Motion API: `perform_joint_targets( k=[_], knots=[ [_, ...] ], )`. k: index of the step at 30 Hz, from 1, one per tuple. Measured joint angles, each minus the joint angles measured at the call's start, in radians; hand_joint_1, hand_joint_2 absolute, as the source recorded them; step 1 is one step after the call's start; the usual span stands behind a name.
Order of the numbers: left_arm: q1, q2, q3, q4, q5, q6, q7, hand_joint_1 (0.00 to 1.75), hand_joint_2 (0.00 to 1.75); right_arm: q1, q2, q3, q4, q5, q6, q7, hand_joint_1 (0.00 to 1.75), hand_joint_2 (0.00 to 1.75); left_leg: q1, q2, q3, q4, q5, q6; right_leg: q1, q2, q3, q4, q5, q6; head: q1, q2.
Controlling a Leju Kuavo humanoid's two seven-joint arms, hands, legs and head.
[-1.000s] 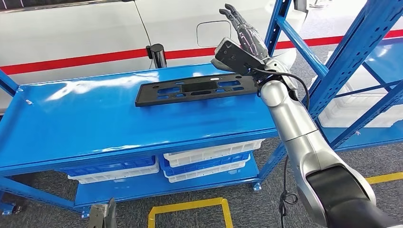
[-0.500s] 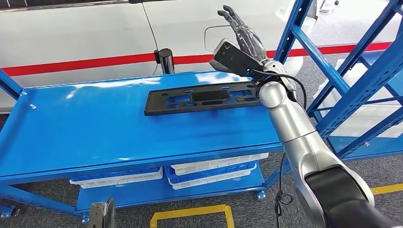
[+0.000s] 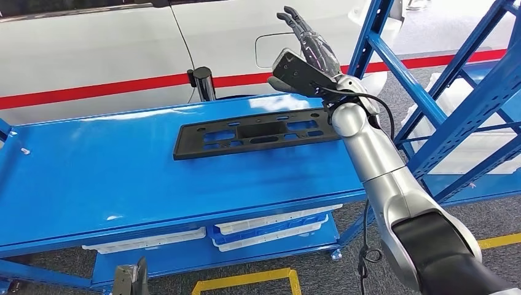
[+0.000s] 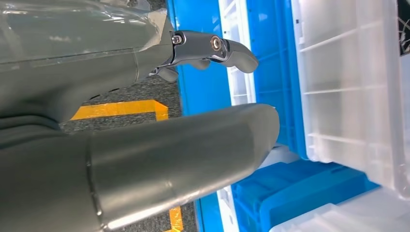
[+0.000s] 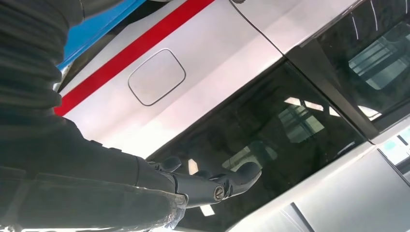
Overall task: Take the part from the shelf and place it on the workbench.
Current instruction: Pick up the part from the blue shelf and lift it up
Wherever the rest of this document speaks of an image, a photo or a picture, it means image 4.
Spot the blue metal shelf rack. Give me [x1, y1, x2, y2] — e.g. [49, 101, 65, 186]
[166, 0, 236, 232]

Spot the black part inside crate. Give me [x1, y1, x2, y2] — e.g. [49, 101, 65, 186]
[397, 0, 410, 57]

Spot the blue plastic crate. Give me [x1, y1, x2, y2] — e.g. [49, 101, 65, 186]
[230, 159, 380, 232]
[246, 0, 309, 161]

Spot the yellow tape floor square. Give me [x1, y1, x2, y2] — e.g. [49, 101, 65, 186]
[70, 99, 184, 232]

